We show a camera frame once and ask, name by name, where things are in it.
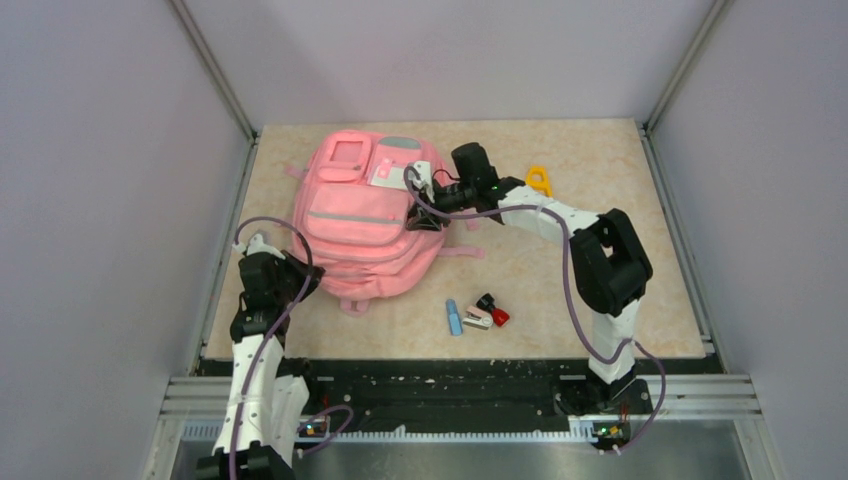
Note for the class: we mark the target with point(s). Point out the pink student backpack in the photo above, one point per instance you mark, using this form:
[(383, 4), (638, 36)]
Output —
[(350, 213)]

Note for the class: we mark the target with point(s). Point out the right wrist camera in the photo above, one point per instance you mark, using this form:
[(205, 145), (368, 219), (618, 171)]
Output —
[(421, 178)]

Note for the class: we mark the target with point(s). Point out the aluminium frame rail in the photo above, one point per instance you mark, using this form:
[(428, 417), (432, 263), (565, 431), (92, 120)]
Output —
[(212, 68)]

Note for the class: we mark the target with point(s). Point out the red black stamp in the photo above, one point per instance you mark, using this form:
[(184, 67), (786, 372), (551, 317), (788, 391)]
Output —
[(487, 303)]

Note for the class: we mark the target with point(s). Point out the yellow toy triangle block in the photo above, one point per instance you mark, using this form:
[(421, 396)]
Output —
[(537, 178)]

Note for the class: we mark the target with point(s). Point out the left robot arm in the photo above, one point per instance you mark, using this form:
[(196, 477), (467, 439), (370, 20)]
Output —
[(268, 392)]

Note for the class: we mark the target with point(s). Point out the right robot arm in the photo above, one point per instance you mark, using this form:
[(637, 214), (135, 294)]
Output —
[(605, 268)]

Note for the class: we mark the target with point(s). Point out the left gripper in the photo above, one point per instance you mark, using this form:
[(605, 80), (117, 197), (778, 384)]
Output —
[(293, 263)]

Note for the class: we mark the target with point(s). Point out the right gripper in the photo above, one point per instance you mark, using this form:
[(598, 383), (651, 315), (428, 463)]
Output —
[(422, 219)]

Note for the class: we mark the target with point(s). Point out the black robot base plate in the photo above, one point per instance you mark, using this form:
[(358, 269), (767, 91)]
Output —
[(547, 385)]

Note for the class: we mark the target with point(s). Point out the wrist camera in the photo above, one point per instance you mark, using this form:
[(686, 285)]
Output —
[(259, 242), (421, 178)]

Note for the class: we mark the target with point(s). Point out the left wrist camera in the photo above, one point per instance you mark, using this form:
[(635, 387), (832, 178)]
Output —
[(259, 242)]

